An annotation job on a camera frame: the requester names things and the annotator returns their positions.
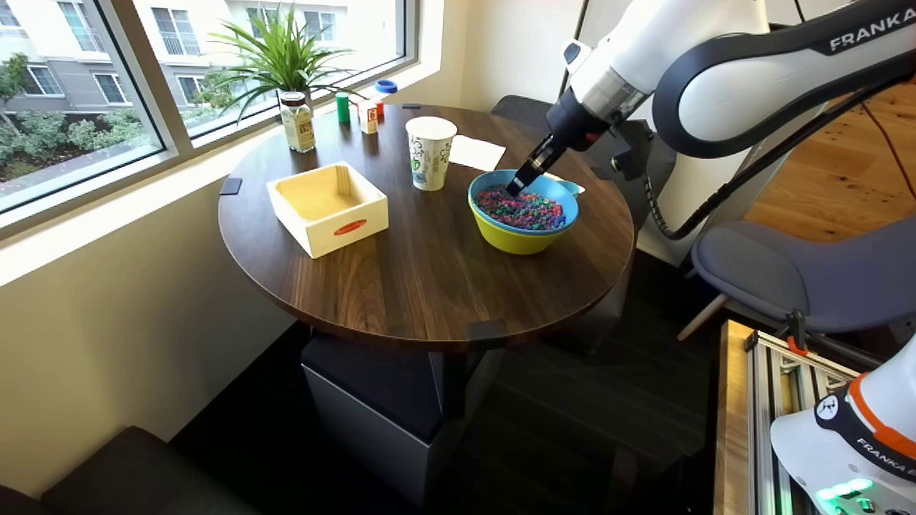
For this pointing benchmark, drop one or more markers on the small black flat object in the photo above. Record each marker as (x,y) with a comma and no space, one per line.
(231,188)

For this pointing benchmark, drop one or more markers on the cream wooden box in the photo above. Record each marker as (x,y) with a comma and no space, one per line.
(329,225)

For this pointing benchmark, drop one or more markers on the colorful small beads pile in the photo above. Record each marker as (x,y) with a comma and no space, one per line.
(533,214)

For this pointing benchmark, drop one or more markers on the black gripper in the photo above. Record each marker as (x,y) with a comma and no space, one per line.
(576,125)

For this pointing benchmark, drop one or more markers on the aluminium rail stand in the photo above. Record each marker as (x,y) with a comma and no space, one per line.
(761,418)

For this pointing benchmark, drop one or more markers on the white plastic spoon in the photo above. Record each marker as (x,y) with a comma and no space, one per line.
(571,184)

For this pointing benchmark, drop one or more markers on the glass jar with dark lid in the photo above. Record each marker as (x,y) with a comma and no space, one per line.
(297,131)

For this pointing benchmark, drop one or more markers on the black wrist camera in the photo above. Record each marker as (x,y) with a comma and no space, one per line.
(629,152)

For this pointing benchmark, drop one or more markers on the green block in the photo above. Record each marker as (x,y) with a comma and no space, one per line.
(342,111)

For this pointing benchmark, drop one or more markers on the white paper napkin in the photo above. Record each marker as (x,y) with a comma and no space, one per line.
(481,156)

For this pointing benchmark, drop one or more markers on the patterned paper cup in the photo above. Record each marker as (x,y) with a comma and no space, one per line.
(429,159)

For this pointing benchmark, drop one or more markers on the blue and yellow bowl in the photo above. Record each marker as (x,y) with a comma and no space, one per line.
(515,241)

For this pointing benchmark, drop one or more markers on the dark cube stool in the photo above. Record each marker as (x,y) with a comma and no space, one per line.
(372,410)

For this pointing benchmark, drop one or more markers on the black upholstered bench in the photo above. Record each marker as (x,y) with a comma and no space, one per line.
(617,205)

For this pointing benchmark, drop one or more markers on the grey cushioned chair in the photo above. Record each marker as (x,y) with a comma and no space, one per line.
(810,277)

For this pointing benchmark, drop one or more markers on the green potted plant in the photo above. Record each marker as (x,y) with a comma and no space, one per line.
(274,52)

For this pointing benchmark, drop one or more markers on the window with grey frame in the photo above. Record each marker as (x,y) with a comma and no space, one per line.
(144,86)

